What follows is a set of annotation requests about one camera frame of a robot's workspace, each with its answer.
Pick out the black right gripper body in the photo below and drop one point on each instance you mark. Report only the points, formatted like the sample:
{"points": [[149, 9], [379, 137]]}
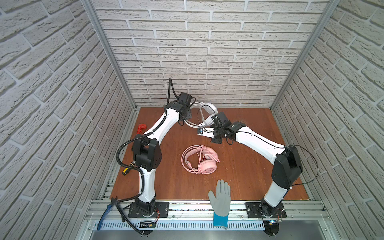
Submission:
{"points": [[218, 135]]}

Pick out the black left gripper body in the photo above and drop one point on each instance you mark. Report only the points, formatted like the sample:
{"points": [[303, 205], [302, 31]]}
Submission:
{"points": [[189, 114]]}

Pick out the pink headphones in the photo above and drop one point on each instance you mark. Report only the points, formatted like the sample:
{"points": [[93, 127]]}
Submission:
{"points": [[207, 163]]}

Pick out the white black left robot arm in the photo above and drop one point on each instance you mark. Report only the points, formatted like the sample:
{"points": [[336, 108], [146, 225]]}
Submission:
{"points": [[147, 150]]}

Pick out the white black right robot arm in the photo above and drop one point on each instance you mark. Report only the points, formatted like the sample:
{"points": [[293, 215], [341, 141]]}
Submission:
{"points": [[287, 166]]}

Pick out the red black pipe wrench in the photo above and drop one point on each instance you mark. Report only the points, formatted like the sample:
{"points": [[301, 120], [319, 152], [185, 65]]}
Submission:
{"points": [[141, 128]]}

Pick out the grey blue work glove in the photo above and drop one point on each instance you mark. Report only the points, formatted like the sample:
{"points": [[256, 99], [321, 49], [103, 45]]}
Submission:
{"points": [[221, 204]]}

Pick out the black yellow screwdriver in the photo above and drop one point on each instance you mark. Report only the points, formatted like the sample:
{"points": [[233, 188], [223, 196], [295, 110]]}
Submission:
{"points": [[127, 170]]}

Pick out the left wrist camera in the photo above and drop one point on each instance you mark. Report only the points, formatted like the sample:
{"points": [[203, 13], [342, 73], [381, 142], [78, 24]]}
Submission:
{"points": [[185, 99]]}

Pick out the aluminium floor rail left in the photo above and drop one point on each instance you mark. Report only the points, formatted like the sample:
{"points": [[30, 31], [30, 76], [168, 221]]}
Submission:
{"points": [[129, 126]]}

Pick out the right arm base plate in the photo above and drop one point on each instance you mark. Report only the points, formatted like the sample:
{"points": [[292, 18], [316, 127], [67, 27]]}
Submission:
{"points": [[258, 210]]}

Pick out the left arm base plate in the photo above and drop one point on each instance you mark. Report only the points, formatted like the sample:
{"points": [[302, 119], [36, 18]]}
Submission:
{"points": [[149, 210]]}

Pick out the aluminium corner post left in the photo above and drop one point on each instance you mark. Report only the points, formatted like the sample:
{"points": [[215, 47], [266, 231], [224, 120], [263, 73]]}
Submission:
{"points": [[96, 22]]}

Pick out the aluminium corner post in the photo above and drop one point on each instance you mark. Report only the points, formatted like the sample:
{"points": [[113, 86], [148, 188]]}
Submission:
{"points": [[96, 22], [324, 18]]}

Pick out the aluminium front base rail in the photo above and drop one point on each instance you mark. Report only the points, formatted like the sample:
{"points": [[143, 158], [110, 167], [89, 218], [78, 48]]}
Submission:
{"points": [[309, 218]]}

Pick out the aluminium corner post right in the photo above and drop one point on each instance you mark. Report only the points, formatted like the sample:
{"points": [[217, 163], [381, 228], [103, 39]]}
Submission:
{"points": [[324, 18]]}

